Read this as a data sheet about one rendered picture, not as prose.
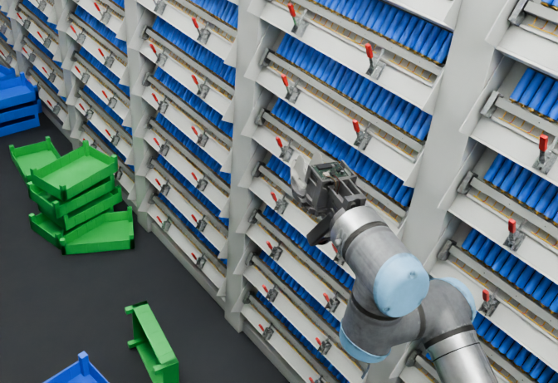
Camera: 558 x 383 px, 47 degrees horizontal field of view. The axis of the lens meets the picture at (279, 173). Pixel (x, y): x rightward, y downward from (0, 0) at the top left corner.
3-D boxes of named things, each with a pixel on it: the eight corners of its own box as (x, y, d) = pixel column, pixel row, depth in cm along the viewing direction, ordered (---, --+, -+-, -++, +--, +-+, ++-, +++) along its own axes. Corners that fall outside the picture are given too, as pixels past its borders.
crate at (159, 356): (148, 337, 238) (127, 345, 234) (146, 300, 226) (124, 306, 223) (179, 400, 217) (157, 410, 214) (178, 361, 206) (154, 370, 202)
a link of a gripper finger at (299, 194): (307, 172, 119) (329, 200, 113) (305, 179, 120) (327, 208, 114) (285, 175, 117) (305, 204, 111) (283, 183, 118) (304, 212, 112)
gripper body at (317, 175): (342, 157, 114) (378, 197, 106) (332, 195, 119) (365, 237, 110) (305, 162, 111) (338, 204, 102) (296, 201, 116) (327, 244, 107)
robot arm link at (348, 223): (382, 257, 108) (333, 268, 104) (367, 238, 111) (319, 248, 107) (395, 217, 103) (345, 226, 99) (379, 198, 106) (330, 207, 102)
